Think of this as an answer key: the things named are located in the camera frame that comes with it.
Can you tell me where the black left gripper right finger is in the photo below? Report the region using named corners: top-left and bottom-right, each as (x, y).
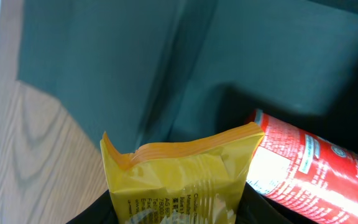
top-left (235, 184), bottom-right (316, 224)

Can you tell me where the small yellow snack packet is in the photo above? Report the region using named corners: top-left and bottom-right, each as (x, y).
top-left (100, 122), bottom-right (264, 224)

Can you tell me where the red cylindrical can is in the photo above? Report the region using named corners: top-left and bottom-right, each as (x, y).
top-left (247, 110), bottom-right (358, 223)

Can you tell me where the black open gift box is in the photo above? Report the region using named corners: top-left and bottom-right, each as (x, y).
top-left (17, 0), bottom-right (358, 162)

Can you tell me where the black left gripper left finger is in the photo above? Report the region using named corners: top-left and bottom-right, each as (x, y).
top-left (67, 190), bottom-right (119, 224)

